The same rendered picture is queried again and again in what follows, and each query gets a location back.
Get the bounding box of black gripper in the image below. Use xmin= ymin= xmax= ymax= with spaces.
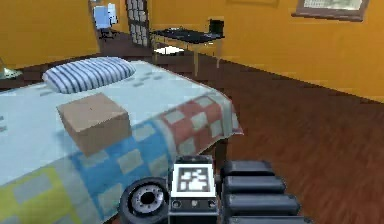
xmin=118 ymin=176 xmax=171 ymax=224

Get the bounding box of bed with checkered blanket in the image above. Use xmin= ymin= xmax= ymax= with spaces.
xmin=0 ymin=59 xmax=244 ymax=224

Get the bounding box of blue office chair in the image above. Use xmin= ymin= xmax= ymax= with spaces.
xmin=93 ymin=4 xmax=119 ymax=40

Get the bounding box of brown cardboard box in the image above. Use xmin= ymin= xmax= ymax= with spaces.
xmin=56 ymin=92 xmax=133 ymax=158

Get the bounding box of blue striped pillow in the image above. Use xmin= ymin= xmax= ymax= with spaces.
xmin=41 ymin=56 xmax=137 ymax=95

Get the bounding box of black top table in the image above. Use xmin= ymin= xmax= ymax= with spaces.
xmin=149 ymin=27 xmax=226 ymax=78

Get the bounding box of black box on table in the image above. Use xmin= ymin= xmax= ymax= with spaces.
xmin=208 ymin=19 xmax=225 ymax=35

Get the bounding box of pale green lamp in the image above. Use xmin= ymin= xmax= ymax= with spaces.
xmin=0 ymin=57 xmax=23 ymax=81

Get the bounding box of brown framed window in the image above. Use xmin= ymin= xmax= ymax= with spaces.
xmin=291 ymin=0 xmax=370 ymax=23

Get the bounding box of yellow framed wall picture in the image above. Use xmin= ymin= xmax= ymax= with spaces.
xmin=225 ymin=0 xmax=280 ymax=8

